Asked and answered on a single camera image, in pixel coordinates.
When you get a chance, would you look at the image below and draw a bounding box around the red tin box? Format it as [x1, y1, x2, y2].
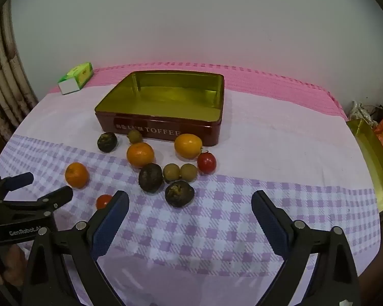
[94, 70, 225, 147]

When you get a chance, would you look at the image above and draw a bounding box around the person's left hand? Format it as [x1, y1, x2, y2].
[0, 244, 29, 289]

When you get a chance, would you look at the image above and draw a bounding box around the red tomato with stem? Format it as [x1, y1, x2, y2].
[197, 151, 217, 175]

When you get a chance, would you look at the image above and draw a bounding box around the smooth yellow orange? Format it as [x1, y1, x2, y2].
[174, 133, 202, 159]

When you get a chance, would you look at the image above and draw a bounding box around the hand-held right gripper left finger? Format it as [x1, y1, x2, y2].
[21, 190, 130, 306]

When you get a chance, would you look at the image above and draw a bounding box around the orange mandarin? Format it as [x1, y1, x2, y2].
[126, 142, 155, 168]
[65, 162, 90, 189]

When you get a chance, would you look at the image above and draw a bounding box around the brown longan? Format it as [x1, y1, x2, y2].
[163, 163, 181, 182]
[127, 129, 143, 144]
[179, 163, 198, 182]

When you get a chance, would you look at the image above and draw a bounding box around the green tissue box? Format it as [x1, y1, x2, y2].
[57, 62, 94, 95]

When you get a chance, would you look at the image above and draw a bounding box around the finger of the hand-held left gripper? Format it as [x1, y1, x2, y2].
[0, 186, 74, 218]
[0, 172, 34, 198]

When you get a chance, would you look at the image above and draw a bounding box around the gold tin lid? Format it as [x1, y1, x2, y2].
[346, 119, 383, 212]

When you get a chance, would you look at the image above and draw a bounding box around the crumpled clear plastic bag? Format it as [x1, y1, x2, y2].
[349, 101, 375, 125]

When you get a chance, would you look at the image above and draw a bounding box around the pale bamboo frame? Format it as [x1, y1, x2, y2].
[0, 0, 39, 141]

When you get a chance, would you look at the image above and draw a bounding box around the dark wrinkled fruit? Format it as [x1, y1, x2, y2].
[138, 163, 163, 193]
[165, 180, 195, 208]
[97, 132, 118, 153]

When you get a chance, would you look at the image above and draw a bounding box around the pink purple checked tablecloth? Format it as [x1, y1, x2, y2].
[0, 61, 382, 306]

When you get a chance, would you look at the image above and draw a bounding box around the small red tomato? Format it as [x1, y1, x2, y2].
[96, 194, 113, 210]

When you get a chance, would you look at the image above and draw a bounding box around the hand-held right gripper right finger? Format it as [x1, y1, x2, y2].
[251, 190, 361, 306]

